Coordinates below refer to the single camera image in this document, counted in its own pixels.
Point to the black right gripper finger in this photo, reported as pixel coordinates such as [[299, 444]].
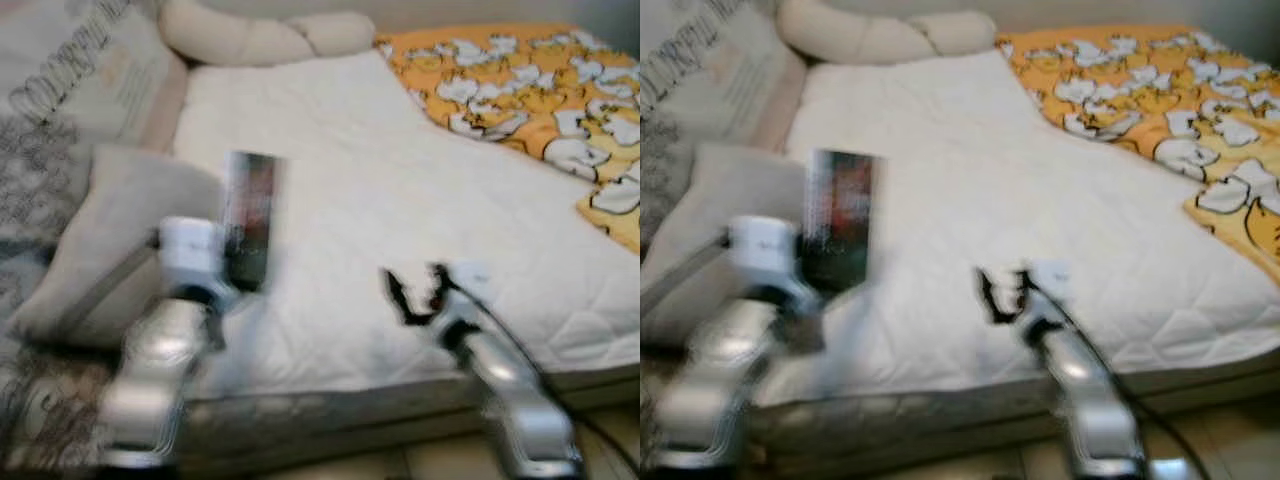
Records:
[[405, 308], [997, 308]]

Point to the dark printed packet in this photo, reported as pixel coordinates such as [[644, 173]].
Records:
[[250, 220], [840, 220]]

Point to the grey plush pillow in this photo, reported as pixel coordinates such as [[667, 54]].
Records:
[[110, 230], [720, 190]]

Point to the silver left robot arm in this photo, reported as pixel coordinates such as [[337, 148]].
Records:
[[720, 380], [160, 370]]

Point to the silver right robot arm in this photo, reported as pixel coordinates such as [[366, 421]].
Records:
[[1085, 400], [510, 390]]

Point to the white quilted mattress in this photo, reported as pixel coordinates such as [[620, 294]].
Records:
[[960, 180], [400, 210]]

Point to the beige bed base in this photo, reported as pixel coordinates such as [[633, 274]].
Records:
[[900, 420], [350, 420]]

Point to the orange cartoon print blanket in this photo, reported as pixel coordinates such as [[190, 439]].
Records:
[[520, 90], [1150, 100]]

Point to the long beige bolster pillow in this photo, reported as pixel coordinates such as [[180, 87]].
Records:
[[870, 30], [250, 35]]

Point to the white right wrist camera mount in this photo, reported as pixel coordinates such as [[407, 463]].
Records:
[[1052, 285], [468, 285]]

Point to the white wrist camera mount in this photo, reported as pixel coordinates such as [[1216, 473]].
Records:
[[468, 285], [1052, 285], [190, 250], [760, 250]]

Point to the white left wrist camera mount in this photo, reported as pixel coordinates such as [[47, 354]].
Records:
[[760, 250], [190, 250]]

